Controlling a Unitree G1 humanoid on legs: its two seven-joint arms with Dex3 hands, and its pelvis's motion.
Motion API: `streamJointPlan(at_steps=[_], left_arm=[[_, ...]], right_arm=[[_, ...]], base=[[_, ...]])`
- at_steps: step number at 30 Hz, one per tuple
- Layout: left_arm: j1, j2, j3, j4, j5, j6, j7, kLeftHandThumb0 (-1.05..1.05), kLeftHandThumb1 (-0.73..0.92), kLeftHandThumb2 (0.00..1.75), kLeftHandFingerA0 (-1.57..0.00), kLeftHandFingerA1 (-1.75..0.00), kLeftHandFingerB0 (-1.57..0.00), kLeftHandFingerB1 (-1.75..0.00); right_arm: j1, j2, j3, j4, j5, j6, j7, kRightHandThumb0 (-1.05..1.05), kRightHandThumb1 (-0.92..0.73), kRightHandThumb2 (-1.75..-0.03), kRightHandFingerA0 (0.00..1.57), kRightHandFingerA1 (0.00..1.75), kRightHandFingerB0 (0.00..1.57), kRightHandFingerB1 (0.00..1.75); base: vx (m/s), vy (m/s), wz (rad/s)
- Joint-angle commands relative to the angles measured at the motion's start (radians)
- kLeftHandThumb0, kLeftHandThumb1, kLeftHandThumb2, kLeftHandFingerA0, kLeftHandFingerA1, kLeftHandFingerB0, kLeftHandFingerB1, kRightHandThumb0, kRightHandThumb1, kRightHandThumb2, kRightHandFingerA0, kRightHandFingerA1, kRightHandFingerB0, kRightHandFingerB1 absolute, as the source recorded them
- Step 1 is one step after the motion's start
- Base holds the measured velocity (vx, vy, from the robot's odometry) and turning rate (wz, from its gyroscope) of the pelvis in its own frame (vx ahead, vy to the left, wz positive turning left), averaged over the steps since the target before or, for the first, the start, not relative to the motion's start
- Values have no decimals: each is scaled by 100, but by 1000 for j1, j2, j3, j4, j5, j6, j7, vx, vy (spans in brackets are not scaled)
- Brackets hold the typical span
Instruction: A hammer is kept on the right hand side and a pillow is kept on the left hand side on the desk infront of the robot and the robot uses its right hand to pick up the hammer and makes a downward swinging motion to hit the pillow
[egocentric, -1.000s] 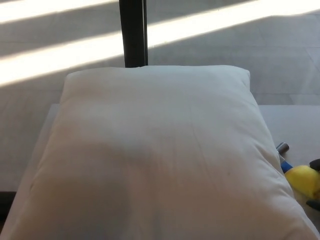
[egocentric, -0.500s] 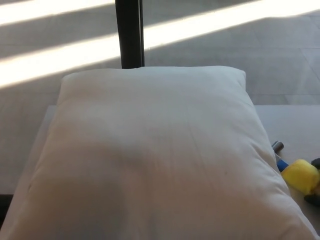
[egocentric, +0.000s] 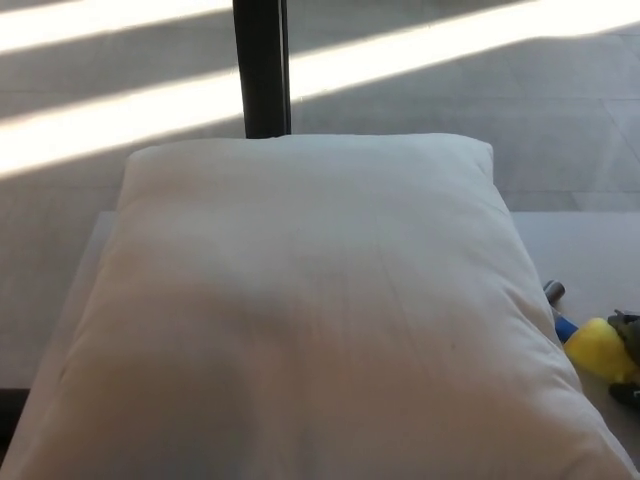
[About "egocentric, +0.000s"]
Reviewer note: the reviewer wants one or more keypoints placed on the white pillow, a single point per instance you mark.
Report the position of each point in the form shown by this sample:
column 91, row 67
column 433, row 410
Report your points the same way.
column 315, row 300

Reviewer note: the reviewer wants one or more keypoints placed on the yellow cloth wrap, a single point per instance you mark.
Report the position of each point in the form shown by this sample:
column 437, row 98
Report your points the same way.
column 597, row 350

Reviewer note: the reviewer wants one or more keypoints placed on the black vertical post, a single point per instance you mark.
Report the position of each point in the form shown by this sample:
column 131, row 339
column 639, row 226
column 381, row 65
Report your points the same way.
column 262, row 65

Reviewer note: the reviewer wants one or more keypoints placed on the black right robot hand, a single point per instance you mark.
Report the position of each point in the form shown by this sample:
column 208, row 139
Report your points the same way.
column 629, row 327

